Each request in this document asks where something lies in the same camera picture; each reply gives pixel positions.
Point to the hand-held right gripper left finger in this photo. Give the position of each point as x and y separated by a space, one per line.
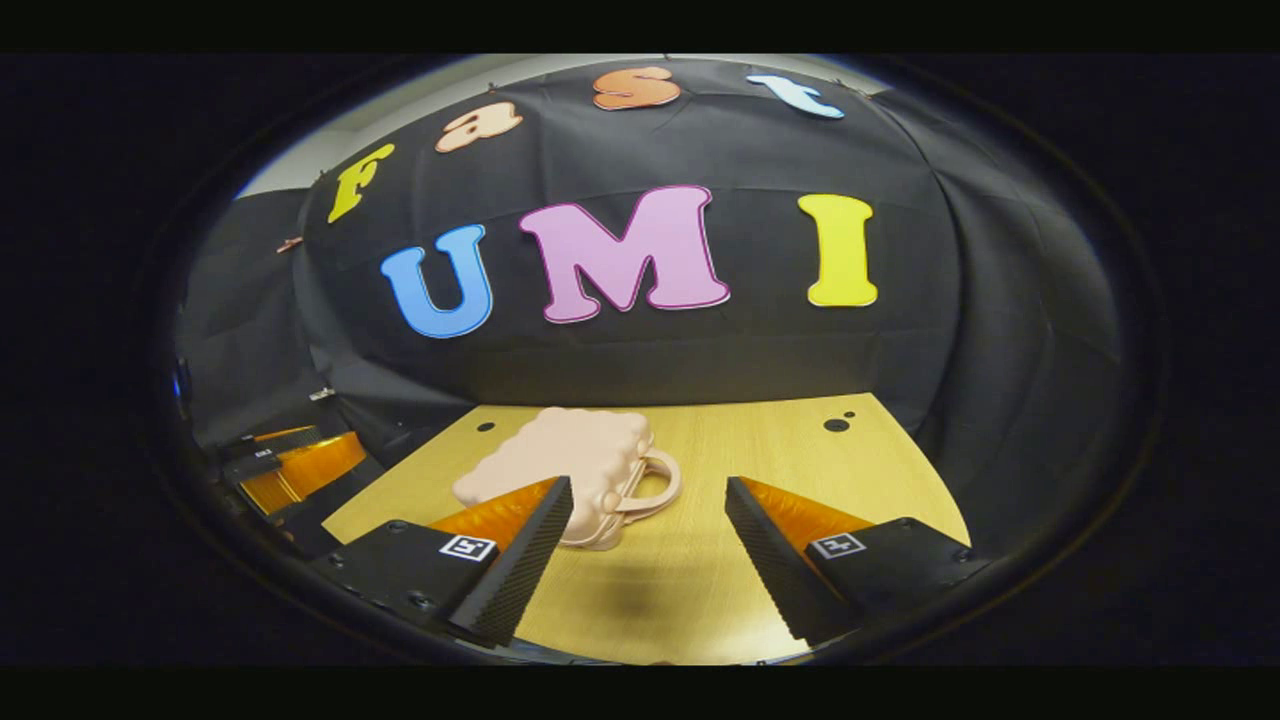
520 570

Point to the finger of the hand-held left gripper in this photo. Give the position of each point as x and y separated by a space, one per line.
270 440
300 470

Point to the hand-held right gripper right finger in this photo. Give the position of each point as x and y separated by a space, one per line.
775 570

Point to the pink suitcase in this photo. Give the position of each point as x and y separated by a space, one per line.
560 460

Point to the copper cloth clip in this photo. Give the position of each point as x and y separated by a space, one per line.
290 243

